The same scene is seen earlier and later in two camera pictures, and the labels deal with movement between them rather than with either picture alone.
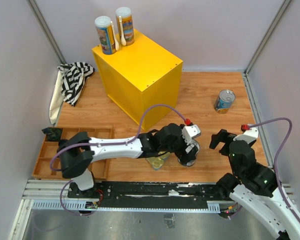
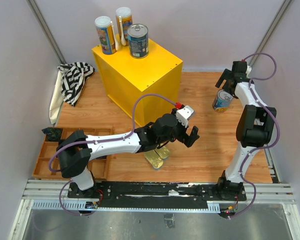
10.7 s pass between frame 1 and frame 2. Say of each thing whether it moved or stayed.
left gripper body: moved
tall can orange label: stayed
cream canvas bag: stayed
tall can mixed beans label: stayed
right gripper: moved
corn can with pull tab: stayed
